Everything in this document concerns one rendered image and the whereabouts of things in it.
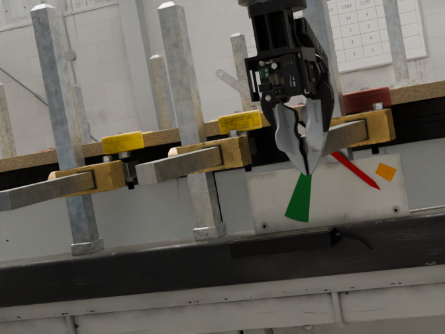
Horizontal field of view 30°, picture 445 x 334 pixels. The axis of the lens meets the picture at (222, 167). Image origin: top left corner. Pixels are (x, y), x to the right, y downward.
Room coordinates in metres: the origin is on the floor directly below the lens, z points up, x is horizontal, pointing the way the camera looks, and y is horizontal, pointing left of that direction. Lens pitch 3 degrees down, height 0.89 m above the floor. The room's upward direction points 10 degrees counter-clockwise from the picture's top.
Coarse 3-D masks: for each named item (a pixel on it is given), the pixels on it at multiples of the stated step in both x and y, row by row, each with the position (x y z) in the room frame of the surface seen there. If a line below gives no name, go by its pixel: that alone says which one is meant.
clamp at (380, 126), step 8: (368, 112) 1.32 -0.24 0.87; (376, 112) 1.30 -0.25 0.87; (384, 112) 1.29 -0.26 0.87; (336, 120) 1.32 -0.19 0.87; (344, 120) 1.32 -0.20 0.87; (352, 120) 1.31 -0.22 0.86; (360, 120) 1.31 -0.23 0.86; (368, 120) 1.30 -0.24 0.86; (376, 120) 1.30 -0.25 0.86; (384, 120) 1.29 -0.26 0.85; (392, 120) 1.33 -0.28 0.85; (368, 128) 1.30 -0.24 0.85; (376, 128) 1.30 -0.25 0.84; (384, 128) 1.29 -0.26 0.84; (392, 128) 1.32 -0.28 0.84; (368, 136) 1.30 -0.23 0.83; (376, 136) 1.30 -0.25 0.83; (384, 136) 1.30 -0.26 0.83; (392, 136) 1.31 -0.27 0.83; (352, 144) 1.31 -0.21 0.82; (360, 144) 1.31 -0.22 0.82
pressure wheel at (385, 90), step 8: (368, 88) 1.41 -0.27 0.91; (376, 88) 1.38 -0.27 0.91; (384, 88) 1.39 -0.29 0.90; (344, 96) 1.41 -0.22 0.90; (352, 96) 1.39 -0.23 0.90; (360, 96) 1.38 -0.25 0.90; (368, 96) 1.38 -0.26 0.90; (376, 96) 1.38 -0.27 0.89; (384, 96) 1.39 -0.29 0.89; (344, 104) 1.41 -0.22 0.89; (352, 104) 1.39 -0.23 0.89; (360, 104) 1.38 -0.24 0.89; (368, 104) 1.38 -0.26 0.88; (384, 104) 1.38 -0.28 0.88; (352, 112) 1.39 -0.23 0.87; (376, 144) 1.41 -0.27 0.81; (376, 152) 1.41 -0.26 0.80
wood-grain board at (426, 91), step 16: (400, 96) 1.48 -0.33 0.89; (416, 96) 1.47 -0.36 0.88; (432, 96) 1.46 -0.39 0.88; (176, 128) 1.64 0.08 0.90; (208, 128) 1.62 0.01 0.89; (96, 144) 1.71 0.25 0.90; (144, 144) 1.67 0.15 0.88; (160, 144) 1.66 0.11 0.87; (0, 160) 1.80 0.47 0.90; (16, 160) 1.79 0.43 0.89; (32, 160) 1.77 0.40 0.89; (48, 160) 1.76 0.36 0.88
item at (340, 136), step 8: (336, 128) 1.13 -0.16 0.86; (344, 128) 1.17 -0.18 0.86; (352, 128) 1.22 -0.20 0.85; (360, 128) 1.27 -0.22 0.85; (304, 136) 1.03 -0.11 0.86; (328, 136) 1.08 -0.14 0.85; (336, 136) 1.12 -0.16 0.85; (344, 136) 1.16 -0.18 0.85; (352, 136) 1.21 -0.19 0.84; (360, 136) 1.26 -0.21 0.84; (304, 144) 1.03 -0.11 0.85; (328, 144) 1.07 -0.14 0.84; (336, 144) 1.11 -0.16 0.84; (344, 144) 1.16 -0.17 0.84; (328, 152) 1.07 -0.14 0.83
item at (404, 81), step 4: (404, 76) 1.70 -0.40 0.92; (400, 80) 1.68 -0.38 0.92; (404, 80) 1.67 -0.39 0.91; (408, 80) 1.71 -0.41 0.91; (412, 80) 1.70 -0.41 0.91; (416, 80) 1.68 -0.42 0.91; (420, 80) 1.67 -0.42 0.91; (392, 84) 1.71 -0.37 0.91; (396, 84) 1.70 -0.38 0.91; (400, 84) 1.67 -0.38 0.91; (404, 84) 1.66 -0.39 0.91; (408, 84) 1.66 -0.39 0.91; (412, 84) 1.67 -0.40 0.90; (416, 84) 1.71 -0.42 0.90; (392, 88) 1.70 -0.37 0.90
